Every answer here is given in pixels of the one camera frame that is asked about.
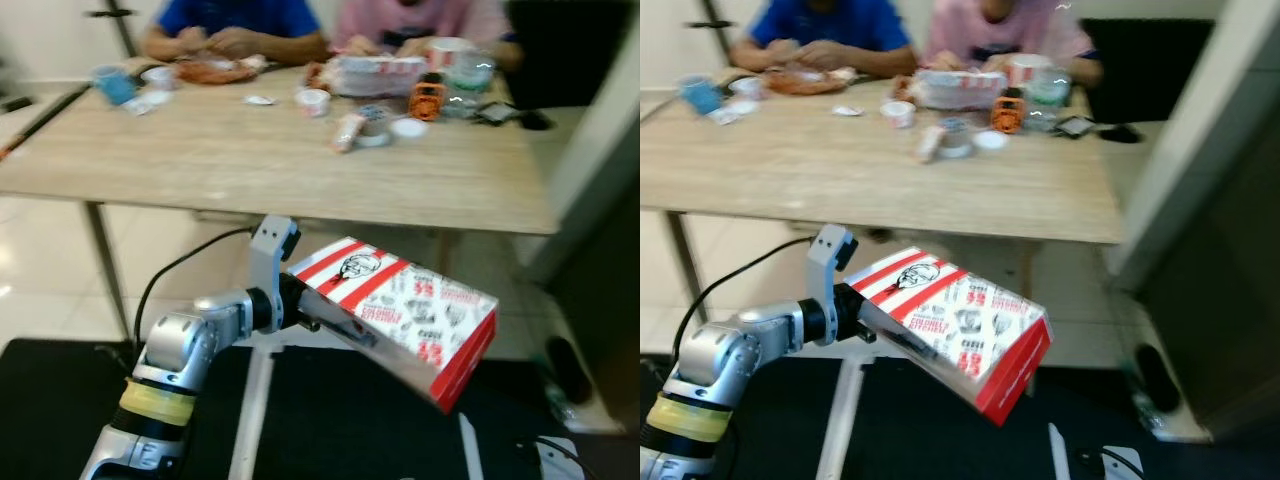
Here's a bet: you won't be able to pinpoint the open KFC meal box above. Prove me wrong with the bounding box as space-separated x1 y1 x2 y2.
335 55 431 98
915 70 1011 111

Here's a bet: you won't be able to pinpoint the black oval shoe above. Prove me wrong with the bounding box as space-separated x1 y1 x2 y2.
545 338 593 406
1133 343 1184 414

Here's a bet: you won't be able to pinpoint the paper wrapper with fried chicken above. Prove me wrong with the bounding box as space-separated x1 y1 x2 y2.
765 68 851 97
178 57 263 85

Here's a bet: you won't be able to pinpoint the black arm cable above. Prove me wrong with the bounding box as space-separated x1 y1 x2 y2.
133 226 256 346
1078 448 1131 473
512 435 571 466
672 236 813 371

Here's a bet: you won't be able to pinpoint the person in blue shirt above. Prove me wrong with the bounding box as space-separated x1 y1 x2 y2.
728 0 919 78
140 0 331 66

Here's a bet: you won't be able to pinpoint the orange bordered card packet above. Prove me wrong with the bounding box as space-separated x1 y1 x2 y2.
332 112 369 154
916 124 951 165

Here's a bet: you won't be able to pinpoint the red white paper cup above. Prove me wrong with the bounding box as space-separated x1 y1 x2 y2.
428 37 476 76
1008 53 1056 91

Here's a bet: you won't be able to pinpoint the person in pink shirt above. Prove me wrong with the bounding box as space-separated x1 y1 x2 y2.
920 0 1104 89
330 0 523 73

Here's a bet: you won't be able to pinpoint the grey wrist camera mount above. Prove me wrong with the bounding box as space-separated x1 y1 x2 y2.
806 224 860 319
248 214 302 306
535 437 583 480
1098 446 1146 480

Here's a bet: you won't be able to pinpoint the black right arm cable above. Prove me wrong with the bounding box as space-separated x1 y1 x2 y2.
1078 448 1131 473
512 435 571 466

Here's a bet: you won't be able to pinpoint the grey table leg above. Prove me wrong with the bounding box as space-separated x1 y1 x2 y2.
82 203 133 341
662 212 713 351

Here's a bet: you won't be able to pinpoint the clear teal-capped water bottle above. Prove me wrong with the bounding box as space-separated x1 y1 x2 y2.
1025 65 1076 131
440 50 496 121

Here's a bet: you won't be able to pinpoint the blue mug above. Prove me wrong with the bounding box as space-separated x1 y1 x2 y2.
680 75 724 116
92 65 138 106

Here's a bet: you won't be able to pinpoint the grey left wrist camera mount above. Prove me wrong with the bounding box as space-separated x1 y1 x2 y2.
248 214 302 306
806 224 860 319

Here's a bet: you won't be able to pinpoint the brown tape roll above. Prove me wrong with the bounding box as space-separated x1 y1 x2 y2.
938 117 976 160
355 104 393 148

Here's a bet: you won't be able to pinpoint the black metal stand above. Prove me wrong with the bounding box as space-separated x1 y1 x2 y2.
685 0 736 56
85 0 141 59

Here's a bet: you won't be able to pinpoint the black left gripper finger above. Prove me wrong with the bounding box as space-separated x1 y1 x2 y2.
305 310 381 350
865 320 941 363

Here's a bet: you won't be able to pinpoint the red white striped KFC box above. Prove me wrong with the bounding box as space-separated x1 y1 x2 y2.
848 246 1054 427
286 236 500 414

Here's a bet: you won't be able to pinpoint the white floor frame bar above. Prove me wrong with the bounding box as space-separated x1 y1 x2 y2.
815 345 866 480
228 335 278 480
458 410 488 480
1045 422 1073 480

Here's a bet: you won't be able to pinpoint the black floor mat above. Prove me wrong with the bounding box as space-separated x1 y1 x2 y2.
640 355 831 480
850 355 1241 480
0 338 249 480
262 345 641 480

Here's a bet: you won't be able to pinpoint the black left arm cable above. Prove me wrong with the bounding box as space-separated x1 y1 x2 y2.
133 226 256 346
672 236 813 371

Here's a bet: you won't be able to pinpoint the long black floor bar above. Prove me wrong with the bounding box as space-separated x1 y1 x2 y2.
0 85 96 161

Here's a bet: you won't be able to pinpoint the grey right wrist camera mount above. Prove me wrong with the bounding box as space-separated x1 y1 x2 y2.
535 437 583 480
1098 446 1146 480

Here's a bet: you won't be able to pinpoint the orange black handheld device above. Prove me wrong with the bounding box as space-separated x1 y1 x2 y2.
409 75 448 123

